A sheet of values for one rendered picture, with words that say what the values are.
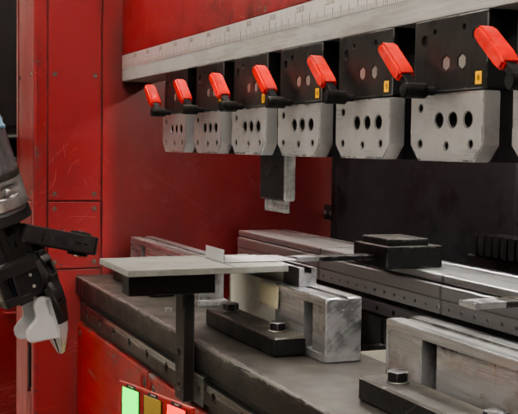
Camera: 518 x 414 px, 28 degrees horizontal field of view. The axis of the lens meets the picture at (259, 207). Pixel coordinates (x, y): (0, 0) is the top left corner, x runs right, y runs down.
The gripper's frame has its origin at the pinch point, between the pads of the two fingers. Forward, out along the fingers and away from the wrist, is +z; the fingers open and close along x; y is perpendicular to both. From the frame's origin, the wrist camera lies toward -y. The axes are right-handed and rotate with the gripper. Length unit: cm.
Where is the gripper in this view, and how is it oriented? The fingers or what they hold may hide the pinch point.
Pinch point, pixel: (62, 342)
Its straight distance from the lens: 145.2
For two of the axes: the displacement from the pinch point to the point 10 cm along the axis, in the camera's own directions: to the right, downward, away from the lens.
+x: 6.2, 0.5, -7.9
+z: 2.6, 9.3, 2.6
